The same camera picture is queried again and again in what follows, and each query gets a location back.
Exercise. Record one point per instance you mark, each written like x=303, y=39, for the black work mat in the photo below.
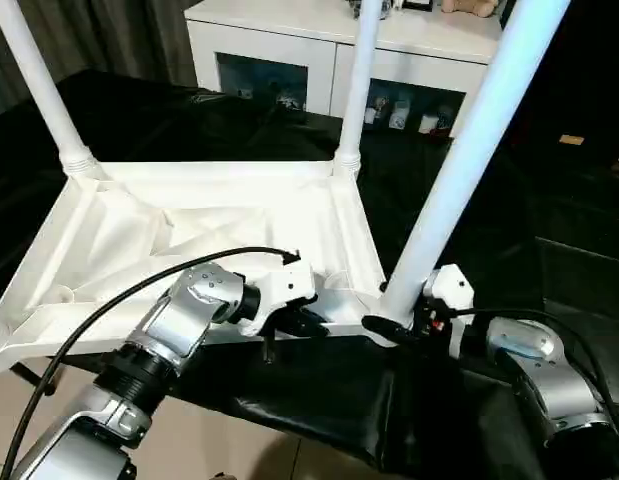
x=319, y=400

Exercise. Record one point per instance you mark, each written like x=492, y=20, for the small grey object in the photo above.
x=384, y=6

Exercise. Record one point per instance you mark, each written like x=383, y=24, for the white cabinet with glass doors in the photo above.
x=259, y=35

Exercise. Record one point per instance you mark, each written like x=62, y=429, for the small yellow tag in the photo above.
x=572, y=140

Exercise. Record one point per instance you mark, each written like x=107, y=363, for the small dark picture frame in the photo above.
x=419, y=4

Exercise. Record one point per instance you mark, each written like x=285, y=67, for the grey curtain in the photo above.
x=89, y=40

